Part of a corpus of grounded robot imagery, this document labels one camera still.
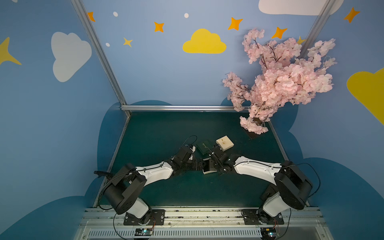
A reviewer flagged aluminium back frame rail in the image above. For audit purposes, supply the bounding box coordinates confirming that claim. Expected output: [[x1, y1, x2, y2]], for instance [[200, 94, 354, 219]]
[[121, 105, 235, 112]]

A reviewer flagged left green circuit board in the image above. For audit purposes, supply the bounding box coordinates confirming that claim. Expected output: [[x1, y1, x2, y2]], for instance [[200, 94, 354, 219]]
[[135, 229, 154, 237]]

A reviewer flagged white box base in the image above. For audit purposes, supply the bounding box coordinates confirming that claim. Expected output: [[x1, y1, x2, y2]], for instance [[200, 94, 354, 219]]
[[202, 158, 218, 175]]

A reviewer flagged right green circuit board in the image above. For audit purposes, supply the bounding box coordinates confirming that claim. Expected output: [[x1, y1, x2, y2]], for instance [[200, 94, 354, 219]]
[[260, 228, 278, 240]]

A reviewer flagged pink cherry blossom tree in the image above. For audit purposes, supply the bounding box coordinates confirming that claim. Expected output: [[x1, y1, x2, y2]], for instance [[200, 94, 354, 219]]
[[223, 29, 336, 135]]

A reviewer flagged front aluminium rail base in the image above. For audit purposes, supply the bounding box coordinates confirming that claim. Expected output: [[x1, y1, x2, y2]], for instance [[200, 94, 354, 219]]
[[74, 207, 333, 240]]

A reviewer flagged green jewelry box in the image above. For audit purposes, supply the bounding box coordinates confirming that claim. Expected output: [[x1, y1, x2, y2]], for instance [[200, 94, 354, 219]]
[[197, 140, 214, 155]]

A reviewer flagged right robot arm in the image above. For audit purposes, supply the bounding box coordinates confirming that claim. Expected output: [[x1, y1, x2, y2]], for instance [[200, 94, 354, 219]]
[[209, 145, 313, 220]]

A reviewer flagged aluminium frame post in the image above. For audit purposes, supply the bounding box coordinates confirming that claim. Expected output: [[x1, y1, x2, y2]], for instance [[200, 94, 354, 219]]
[[71, 0, 127, 107], [299, 0, 337, 59]]

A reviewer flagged green circuit board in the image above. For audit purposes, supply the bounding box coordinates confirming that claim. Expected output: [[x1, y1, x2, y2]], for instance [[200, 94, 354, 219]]
[[260, 228, 278, 240], [135, 229, 154, 237]]

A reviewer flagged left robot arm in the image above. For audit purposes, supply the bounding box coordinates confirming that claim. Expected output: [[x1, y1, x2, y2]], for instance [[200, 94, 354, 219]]
[[101, 145, 197, 224]]

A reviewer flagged aluminium right frame post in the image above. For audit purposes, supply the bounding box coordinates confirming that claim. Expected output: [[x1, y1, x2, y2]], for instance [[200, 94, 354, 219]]
[[299, 0, 337, 59]]

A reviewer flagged cream flower print box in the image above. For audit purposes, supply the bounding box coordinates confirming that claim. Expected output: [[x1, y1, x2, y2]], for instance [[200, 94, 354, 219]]
[[216, 136, 234, 152]]

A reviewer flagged aluminium left frame post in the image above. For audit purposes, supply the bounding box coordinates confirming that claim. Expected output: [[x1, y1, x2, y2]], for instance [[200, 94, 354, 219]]
[[71, 0, 127, 107]]

